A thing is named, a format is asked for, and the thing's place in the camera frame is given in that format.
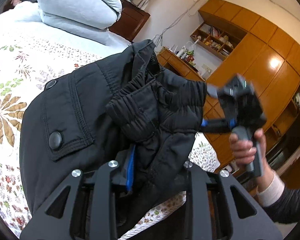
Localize light blue bed sheet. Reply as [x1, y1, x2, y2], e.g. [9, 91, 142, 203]
[0, 1, 132, 63]

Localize floral quilted bedspread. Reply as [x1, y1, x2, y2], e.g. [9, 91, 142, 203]
[0, 34, 222, 240]

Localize hanging wall cables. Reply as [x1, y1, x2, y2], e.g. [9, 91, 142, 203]
[152, 0, 208, 46]

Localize black pants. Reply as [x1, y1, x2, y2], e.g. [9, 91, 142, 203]
[19, 39, 207, 233]

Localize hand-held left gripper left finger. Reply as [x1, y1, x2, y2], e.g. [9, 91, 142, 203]
[19, 147, 136, 240]

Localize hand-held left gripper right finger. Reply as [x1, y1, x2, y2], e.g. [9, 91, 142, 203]
[184, 161, 276, 240]

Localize person's right hand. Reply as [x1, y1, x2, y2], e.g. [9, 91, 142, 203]
[229, 128, 266, 167]

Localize folded light blue duvet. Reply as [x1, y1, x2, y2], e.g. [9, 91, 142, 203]
[36, 0, 123, 47]

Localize person's right forearm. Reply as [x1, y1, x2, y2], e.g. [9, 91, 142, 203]
[254, 155, 300, 224]

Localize wooden wardrobe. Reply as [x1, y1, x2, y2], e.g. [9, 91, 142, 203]
[205, 17, 300, 183]

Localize wooden wall shelf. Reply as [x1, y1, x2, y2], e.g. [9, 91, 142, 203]
[190, 23, 235, 61]

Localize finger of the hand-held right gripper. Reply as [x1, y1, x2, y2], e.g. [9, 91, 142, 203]
[205, 82, 226, 99]
[201, 118, 234, 133]

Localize wooden overhead cabinet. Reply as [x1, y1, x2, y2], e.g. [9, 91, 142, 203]
[198, 0, 268, 43]

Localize bottles and clutter on desk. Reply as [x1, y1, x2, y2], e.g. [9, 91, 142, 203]
[174, 44, 198, 67]

